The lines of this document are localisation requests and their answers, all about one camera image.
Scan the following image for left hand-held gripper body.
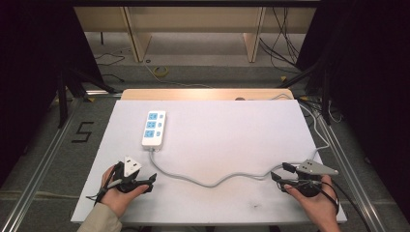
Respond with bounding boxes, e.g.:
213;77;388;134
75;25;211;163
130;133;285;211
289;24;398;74
110;156;145;194

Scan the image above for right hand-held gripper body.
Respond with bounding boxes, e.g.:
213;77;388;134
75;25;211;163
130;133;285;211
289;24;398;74
289;159;340;198

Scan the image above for person's left hand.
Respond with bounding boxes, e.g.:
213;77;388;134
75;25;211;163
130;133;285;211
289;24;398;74
100;165;151;218

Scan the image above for person's right hand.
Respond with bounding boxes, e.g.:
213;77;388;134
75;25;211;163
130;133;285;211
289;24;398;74
283;174;341;232

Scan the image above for person's beige left sleeve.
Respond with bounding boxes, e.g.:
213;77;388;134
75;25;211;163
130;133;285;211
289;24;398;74
76;202;124;232

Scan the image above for white power strip blue sockets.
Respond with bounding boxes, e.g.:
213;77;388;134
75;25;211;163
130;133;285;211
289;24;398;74
140;109;167;152

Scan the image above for white table cover board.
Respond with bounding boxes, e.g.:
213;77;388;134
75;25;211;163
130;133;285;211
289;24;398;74
71;99;348;226

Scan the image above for black metal stand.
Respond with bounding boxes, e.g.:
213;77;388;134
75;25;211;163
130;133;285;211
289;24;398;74
55;67;120;130
276;59;334;126

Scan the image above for light wooden table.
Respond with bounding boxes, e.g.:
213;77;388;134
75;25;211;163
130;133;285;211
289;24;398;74
120;88;295;102

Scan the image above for yellow tape roll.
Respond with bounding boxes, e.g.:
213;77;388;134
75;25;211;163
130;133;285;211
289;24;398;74
152;65;169;78

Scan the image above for dark curtain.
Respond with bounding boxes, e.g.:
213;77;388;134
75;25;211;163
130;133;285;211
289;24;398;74
0;0;104;189
294;0;410;224

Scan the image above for light wooden bench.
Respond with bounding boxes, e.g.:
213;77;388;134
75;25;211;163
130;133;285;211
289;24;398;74
73;6;317;64

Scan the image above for left hand-held gripper cable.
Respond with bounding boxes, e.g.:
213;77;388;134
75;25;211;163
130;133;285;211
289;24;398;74
85;163;123;207

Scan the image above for hand-held gripper cable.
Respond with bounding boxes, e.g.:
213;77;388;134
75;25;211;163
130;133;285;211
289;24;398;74
85;163;123;207
320;178;372;232

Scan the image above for right hand-held gripper cable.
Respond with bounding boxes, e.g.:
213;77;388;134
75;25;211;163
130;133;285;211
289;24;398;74
320;178;372;232

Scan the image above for aluminium floor rail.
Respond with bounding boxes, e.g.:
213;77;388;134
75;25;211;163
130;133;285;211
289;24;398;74
0;96;83;232
317;114;390;232

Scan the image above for grey power strip cable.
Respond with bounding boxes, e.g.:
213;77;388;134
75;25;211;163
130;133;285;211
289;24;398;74
148;93;332;189

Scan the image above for white floor cable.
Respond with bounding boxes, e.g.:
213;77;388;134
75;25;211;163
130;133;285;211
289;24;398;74
142;60;215;89

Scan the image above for bundle of black cables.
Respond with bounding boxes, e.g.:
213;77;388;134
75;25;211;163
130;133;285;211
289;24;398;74
258;7;302;71

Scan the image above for thin black floor cable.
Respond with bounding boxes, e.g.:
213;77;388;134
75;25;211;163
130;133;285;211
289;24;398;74
94;52;127;84

